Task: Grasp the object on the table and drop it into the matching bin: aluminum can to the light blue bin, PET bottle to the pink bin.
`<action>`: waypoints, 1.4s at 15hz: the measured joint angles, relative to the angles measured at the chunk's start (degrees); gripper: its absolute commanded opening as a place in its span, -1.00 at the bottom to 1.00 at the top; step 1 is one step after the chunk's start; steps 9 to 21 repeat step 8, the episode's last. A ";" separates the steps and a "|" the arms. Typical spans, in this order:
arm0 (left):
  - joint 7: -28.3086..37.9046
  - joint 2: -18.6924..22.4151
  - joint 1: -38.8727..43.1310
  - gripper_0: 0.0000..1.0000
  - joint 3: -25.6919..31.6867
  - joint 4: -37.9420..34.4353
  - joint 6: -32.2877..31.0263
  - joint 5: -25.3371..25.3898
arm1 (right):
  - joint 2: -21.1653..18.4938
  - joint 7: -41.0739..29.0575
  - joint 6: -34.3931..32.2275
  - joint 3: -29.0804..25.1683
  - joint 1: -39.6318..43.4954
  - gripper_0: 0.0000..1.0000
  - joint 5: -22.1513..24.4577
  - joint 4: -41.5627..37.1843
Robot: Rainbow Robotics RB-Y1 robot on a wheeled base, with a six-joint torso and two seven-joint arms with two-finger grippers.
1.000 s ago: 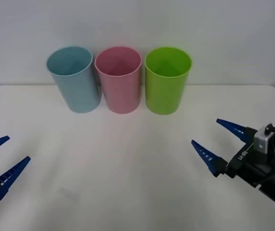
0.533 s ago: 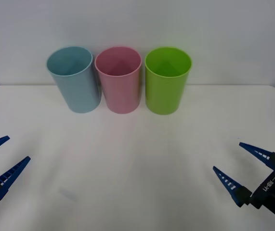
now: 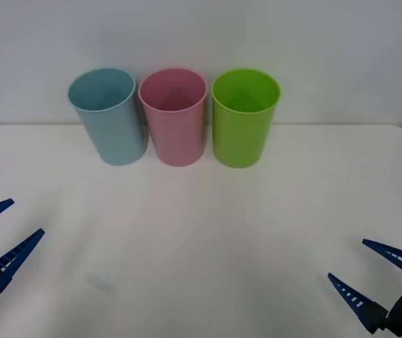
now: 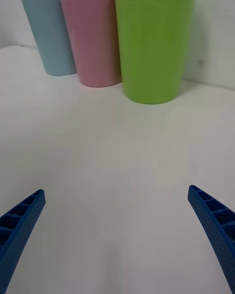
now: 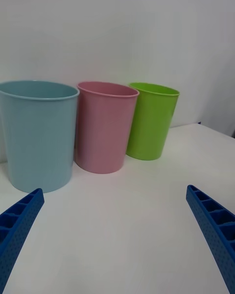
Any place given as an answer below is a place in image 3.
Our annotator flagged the pink plastic bin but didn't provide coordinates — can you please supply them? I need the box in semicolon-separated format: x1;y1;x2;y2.
137;68;209;168

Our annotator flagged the pale blue plastic bin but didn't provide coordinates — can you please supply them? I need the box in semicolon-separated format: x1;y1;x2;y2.
67;67;149;166

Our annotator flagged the green plastic bin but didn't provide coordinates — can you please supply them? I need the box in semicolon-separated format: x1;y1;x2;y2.
211;67;283;169

